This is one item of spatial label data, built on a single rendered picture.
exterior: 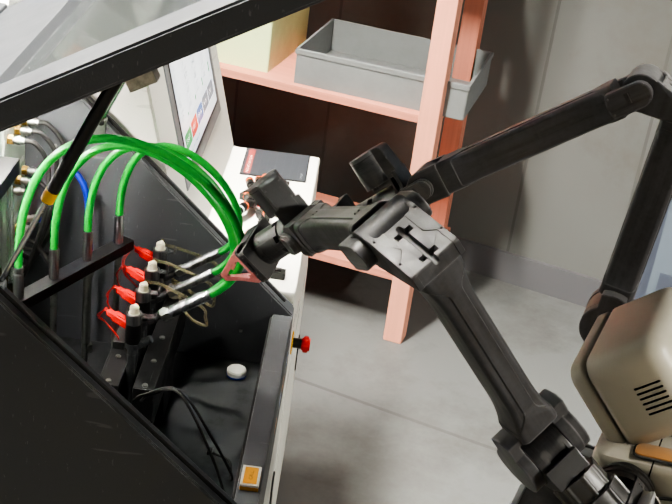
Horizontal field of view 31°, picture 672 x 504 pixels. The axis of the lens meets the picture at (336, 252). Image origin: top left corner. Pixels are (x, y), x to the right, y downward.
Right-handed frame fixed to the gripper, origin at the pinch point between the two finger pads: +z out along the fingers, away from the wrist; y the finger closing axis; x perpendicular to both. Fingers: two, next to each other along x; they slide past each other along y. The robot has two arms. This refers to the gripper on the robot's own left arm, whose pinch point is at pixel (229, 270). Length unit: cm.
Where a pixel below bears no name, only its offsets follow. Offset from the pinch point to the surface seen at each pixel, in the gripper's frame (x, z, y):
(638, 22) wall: 82, 7, -239
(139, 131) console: -23.1, 18.8, -29.6
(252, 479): 23.3, 4.7, 25.5
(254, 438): 23.1, 9.9, 14.1
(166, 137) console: -18.1, 19.8, -35.3
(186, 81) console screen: -21, 25, -59
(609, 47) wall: 84, 19, -238
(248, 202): 8, 35, -58
